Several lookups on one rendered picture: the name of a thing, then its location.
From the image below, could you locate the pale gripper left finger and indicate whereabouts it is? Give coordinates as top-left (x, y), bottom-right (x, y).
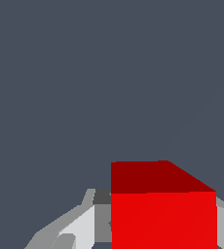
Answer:
top-left (24, 188), bottom-right (113, 249)

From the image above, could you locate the red cube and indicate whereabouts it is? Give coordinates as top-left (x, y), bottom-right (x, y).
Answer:
top-left (110, 160), bottom-right (218, 249)

